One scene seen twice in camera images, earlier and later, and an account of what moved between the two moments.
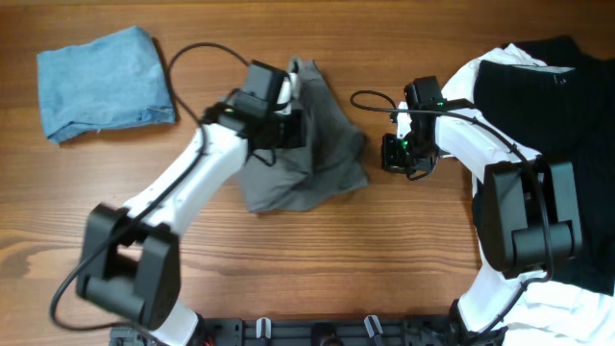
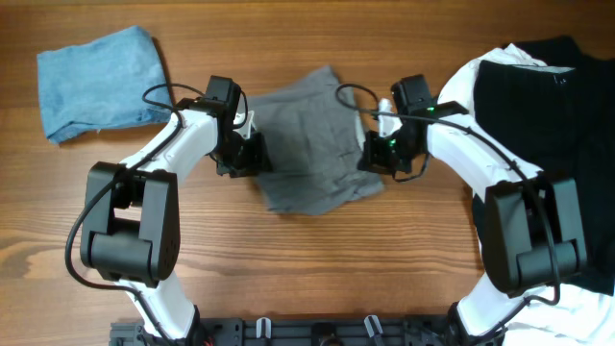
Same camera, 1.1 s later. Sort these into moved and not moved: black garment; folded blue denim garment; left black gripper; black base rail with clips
Moved: left black gripper
Not moved: black garment; black base rail with clips; folded blue denim garment
